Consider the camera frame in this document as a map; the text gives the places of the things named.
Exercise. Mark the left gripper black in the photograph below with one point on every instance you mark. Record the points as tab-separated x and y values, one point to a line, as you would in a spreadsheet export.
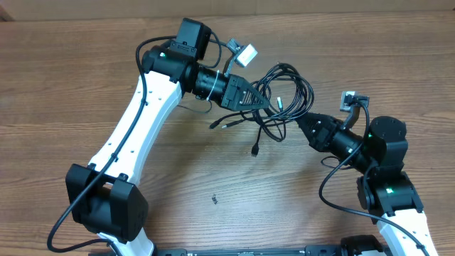
234	87

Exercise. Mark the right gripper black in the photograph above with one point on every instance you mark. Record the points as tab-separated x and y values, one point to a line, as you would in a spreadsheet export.
323	131

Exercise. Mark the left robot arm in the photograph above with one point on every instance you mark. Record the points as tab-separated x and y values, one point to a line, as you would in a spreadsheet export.
104	194

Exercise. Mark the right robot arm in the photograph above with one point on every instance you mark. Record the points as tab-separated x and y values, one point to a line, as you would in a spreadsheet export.
386	194

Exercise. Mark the small black debris piece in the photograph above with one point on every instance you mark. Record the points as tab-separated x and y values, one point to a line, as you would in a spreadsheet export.
214	199

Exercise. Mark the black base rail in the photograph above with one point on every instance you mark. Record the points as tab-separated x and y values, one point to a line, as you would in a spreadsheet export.
245	252

